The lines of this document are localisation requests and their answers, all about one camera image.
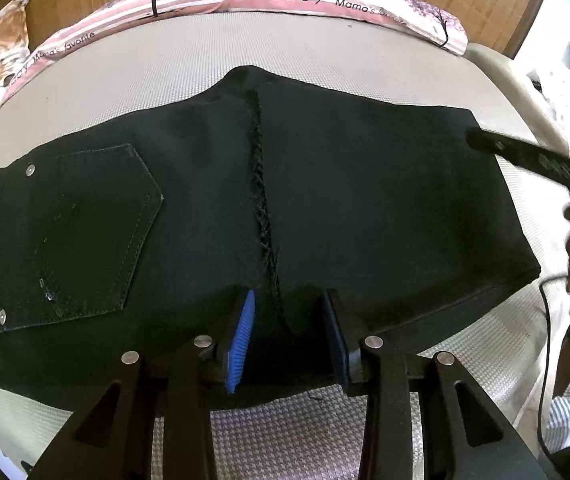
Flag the black cable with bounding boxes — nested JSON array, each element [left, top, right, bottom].
[[539, 275, 570, 461]]

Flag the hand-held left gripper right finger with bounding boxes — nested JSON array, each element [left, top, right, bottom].
[[321, 287, 560, 480]]

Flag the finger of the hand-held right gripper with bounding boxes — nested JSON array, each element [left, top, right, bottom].
[[466, 126, 570, 196]]

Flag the black pants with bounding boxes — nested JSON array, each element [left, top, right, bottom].
[[0, 65, 540, 408]]

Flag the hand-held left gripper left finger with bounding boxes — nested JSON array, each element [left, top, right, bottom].
[[25, 285, 258, 480]]

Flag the grey striped cloth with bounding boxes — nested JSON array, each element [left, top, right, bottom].
[[540, 395, 570, 456]]

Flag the beige blanket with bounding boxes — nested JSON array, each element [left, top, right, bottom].
[[465, 42, 570, 161]]

